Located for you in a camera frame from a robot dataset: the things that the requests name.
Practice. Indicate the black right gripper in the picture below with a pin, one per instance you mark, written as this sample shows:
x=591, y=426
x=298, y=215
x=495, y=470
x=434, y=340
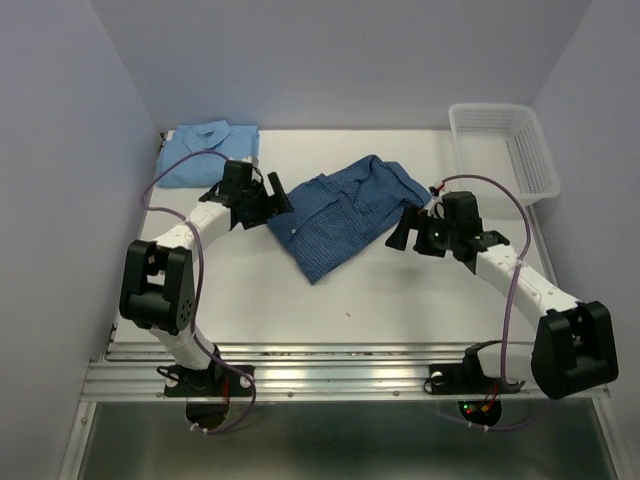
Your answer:
x=414, y=218

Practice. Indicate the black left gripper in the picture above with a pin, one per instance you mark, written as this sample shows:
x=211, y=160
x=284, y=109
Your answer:
x=273, y=204

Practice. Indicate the blue plaid long sleeve shirt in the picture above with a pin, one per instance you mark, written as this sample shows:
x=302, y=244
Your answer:
x=337, y=216

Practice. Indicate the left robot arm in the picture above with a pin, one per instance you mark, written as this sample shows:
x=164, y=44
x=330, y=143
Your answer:
x=163, y=277

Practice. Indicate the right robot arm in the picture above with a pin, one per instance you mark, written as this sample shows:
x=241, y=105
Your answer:
x=573, y=349

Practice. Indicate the light blue folded shirt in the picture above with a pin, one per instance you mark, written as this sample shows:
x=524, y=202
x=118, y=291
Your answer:
x=206, y=147

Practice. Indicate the white plastic basket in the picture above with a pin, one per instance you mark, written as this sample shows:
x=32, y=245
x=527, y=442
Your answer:
x=504, y=142

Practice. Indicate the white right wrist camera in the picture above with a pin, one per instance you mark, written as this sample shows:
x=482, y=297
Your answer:
x=437, y=189

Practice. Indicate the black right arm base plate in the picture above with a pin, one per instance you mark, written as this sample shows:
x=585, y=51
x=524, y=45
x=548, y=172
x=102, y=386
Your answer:
x=462, y=379

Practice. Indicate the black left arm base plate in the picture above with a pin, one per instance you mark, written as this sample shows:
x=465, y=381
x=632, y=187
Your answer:
x=215, y=382

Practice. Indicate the aluminium front rail frame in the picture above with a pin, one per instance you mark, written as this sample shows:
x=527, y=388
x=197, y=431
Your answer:
x=333, y=411

